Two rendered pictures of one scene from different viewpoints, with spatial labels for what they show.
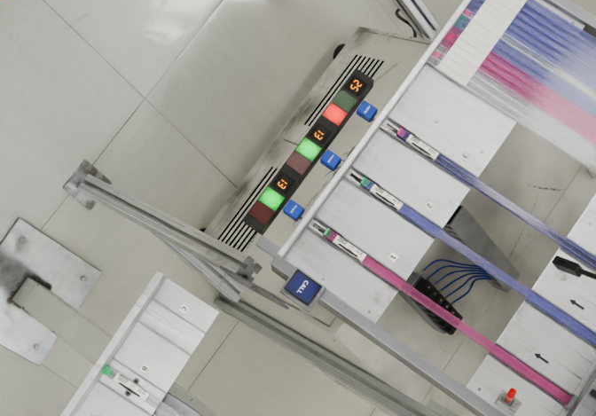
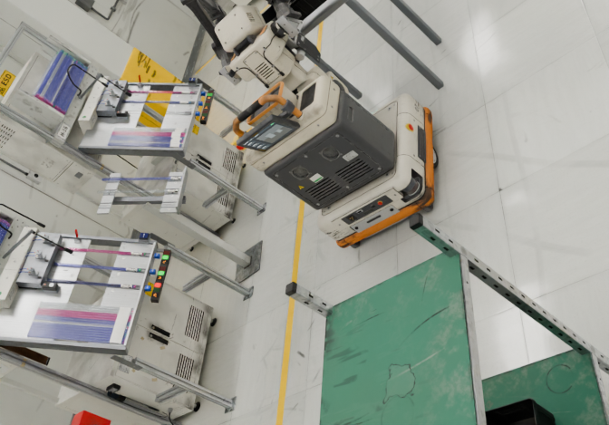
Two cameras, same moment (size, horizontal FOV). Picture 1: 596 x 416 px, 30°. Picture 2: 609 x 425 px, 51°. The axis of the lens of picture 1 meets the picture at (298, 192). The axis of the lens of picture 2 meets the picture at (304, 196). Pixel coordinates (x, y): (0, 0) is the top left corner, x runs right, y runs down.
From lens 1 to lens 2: 2.99 m
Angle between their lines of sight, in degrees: 55
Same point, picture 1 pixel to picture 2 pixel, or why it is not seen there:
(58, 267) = (245, 273)
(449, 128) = (120, 295)
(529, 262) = not seen: hidden behind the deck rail
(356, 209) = (139, 264)
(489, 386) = (84, 242)
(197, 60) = (237, 348)
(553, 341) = (70, 259)
